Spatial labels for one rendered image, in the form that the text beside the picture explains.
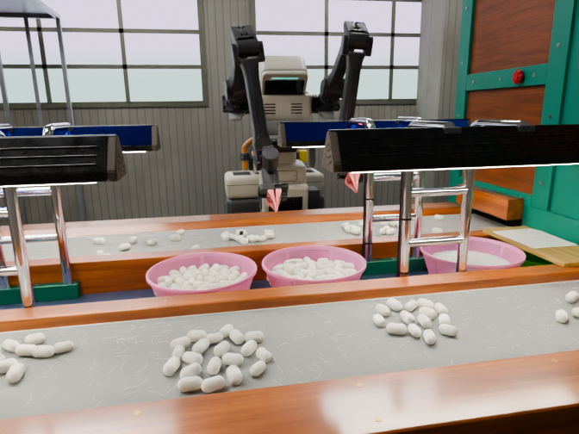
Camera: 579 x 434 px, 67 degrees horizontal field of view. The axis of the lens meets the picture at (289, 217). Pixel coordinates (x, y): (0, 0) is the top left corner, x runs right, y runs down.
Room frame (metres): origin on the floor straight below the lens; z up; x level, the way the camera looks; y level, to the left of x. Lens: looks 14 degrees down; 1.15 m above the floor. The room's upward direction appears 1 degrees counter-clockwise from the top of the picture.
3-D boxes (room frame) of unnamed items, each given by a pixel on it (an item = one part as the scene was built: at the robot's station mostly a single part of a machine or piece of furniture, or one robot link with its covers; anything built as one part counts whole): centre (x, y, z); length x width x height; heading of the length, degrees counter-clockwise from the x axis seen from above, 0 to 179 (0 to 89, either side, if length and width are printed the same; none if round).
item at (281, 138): (1.38, -0.28, 1.08); 0.62 x 0.08 x 0.07; 100
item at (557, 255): (1.17, -0.71, 0.77); 0.33 x 0.15 x 0.01; 10
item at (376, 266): (1.30, -0.29, 0.90); 0.20 x 0.19 x 0.45; 100
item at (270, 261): (1.06, -0.06, 0.72); 0.27 x 0.27 x 0.10
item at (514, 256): (1.14, -0.49, 0.72); 0.27 x 0.27 x 0.10
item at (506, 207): (1.52, -0.70, 0.83); 0.30 x 0.06 x 0.07; 10
